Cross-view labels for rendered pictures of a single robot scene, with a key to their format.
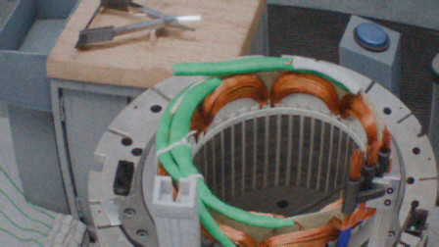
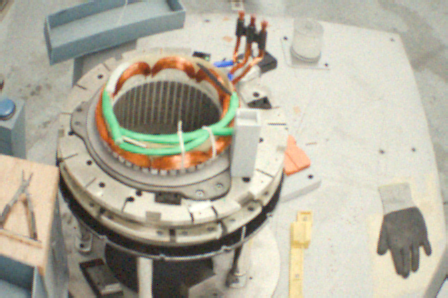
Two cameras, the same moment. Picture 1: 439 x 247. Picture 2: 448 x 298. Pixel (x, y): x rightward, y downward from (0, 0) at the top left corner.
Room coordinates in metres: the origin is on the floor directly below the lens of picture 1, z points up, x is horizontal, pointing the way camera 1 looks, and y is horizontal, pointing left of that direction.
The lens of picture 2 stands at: (0.82, 1.02, 2.20)
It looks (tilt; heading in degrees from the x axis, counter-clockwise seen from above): 46 degrees down; 256
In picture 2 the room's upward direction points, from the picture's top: 7 degrees clockwise
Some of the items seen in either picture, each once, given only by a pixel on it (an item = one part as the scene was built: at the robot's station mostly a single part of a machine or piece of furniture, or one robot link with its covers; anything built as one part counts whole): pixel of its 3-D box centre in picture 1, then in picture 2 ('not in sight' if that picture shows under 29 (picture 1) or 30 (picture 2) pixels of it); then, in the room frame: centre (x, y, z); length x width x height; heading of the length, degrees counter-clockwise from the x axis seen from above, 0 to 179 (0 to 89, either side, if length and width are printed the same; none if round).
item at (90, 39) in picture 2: not in sight; (101, 68); (0.72, -0.36, 0.92); 0.25 x 0.11 x 0.28; 13
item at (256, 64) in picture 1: (268, 70); (114, 103); (0.72, -0.04, 1.15); 0.15 x 0.04 x 0.02; 81
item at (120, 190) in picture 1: (122, 176); (167, 196); (0.66, 0.08, 1.10); 0.03 x 0.01 x 0.01; 171
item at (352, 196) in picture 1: (367, 179); (251, 32); (0.54, -0.10, 1.21); 0.04 x 0.04 x 0.03; 81
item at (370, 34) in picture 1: (371, 34); (5, 107); (0.92, -0.17, 1.04); 0.04 x 0.04 x 0.01
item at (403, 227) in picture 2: not in sight; (404, 229); (0.20, -0.06, 0.79); 0.24 x 0.13 x 0.02; 86
